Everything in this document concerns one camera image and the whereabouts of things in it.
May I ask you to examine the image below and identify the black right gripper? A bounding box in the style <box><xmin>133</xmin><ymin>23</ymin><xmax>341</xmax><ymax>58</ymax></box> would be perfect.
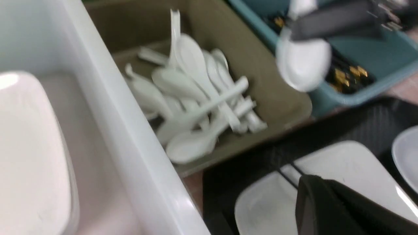
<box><xmin>291</xmin><ymin>0</ymin><xmax>417</xmax><ymax>41</ymax></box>

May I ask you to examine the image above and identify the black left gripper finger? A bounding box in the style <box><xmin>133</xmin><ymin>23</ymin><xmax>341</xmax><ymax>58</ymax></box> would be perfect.
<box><xmin>295</xmin><ymin>175</ymin><xmax>418</xmax><ymax>235</ymax></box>

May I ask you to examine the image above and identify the white square rice plate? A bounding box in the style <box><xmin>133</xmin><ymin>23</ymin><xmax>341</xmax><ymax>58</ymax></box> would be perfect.
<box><xmin>234</xmin><ymin>140</ymin><xmax>417</xmax><ymax>235</ymax></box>

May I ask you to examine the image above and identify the white ceramic soup spoon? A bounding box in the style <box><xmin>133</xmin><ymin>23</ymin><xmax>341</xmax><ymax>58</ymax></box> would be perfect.
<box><xmin>275</xmin><ymin>0</ymin><xmax>332</xmax><ymax>93</ymax></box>

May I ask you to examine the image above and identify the small white square bowl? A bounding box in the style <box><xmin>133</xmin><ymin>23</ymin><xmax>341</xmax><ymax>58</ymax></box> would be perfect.
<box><xmin>392</xmin><ymin>126</ymin><xmax>418</xmax><ymax>193</ymax></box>

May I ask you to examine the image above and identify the top stacked white plate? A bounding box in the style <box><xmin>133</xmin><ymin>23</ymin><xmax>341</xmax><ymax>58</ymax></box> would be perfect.
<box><xmin>0</xmin><ymin>71</ymin><xmax>80</xmax><ymax>235</ymax></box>

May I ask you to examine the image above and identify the blue plastic bin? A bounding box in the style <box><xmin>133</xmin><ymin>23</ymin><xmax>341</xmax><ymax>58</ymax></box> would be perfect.
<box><xmin>229</xmin><ymin>0</ymin><xmax>418</xmax><ymax>118</ymax></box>

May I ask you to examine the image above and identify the black chopsticks pile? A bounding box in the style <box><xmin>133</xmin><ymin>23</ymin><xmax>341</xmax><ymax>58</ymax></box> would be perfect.
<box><xmin>264</xmin><ymin>13</ymin><xmax>375</xmax><ymax>94</ymax></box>

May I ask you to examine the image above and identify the black plastic serving tray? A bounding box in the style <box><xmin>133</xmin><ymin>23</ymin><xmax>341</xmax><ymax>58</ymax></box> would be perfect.
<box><xmin>203</xmin><ymin>96</ymin><xmax>418</xmax><ymax>235</ymax></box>

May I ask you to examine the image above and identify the upright white spoon in bin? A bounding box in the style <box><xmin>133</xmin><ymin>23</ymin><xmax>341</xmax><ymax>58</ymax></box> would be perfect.
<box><xmin>174</xmin><ymin>34</ymin><xmax>248</xmax><ymax>129</ymax></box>

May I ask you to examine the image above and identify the long white spoon in bin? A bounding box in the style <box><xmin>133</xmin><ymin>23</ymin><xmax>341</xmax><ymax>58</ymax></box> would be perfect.
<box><xmin>155</xmin><ymin>76</ymin><xmax>249</xmax><ymax>145</ymax></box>

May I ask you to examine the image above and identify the large white plastic tub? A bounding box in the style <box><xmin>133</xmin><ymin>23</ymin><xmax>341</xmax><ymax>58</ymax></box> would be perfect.
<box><xmin>1</xmin><ymin>0</ymin><xmax>210</xmax><ymax>235</ymax></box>

